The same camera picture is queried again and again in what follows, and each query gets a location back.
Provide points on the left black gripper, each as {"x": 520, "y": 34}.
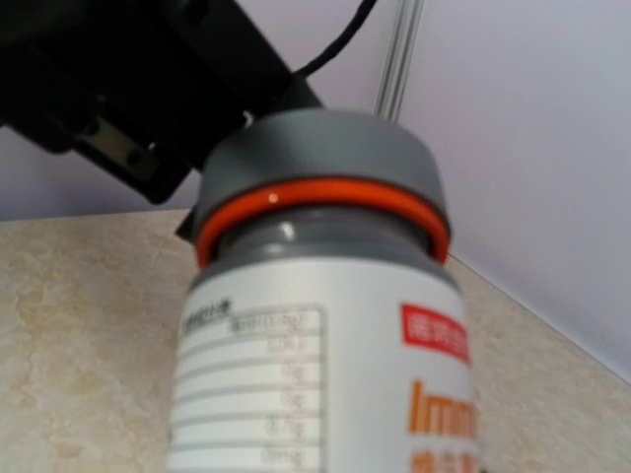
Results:
{"x": 144, "y": 90}

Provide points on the orange pill bottle grey cap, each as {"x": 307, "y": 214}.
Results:
{"x": 323, "y": 340}

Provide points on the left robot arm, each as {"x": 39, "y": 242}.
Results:
{"x": 27, "y": 194}

